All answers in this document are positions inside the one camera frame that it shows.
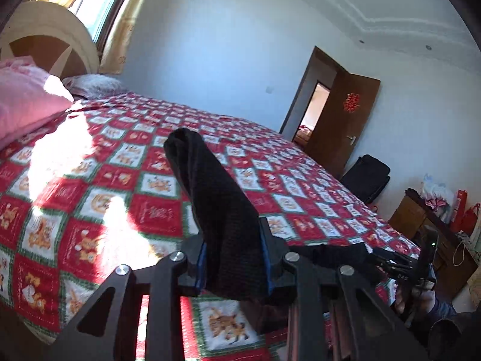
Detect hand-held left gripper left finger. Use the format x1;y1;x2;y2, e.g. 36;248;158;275
48;233;209;361

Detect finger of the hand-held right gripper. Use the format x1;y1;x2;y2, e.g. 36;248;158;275
370;247;416;263
378;262;419;277

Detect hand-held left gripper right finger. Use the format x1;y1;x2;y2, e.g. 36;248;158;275
257;216;431;361

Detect black pants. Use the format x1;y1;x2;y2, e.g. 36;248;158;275
163;128;371;333

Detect person's right forearm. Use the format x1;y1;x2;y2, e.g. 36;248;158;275
426;297;481;361

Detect person's right hand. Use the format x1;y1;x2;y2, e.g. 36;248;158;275
394;288;438;320

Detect brown wooden cabinet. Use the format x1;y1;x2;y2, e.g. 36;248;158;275
387;188;478;298

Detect red bag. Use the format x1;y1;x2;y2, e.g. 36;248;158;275
461;203;481;234
451;190;468;232

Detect white plastic bag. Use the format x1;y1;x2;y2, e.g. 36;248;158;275
420;173;455;222

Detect black suitcase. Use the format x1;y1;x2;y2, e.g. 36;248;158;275
340;154;391;204

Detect red printed blanket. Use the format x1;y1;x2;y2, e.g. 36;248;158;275
0;94;421;361

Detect brown wooden door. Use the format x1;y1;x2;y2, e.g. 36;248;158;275
306;71;381;179

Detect red paper door decoration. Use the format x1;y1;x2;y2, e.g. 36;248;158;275
341;92;359;113

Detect grey pillow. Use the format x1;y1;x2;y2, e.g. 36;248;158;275
62;74;128;100

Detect yellow curtain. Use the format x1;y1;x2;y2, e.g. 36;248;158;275
100;0;158;76

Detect pink pillow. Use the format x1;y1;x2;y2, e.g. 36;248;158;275
0;56;74;151

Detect window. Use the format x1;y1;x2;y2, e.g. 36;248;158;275
34;0;141;49

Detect beige wooden headboard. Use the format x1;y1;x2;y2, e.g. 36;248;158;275
0;1;100;79

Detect white cable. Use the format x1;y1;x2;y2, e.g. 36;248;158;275
453;239;470;267

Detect dark wooden door frame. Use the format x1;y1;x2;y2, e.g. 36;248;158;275
279;46;348;145

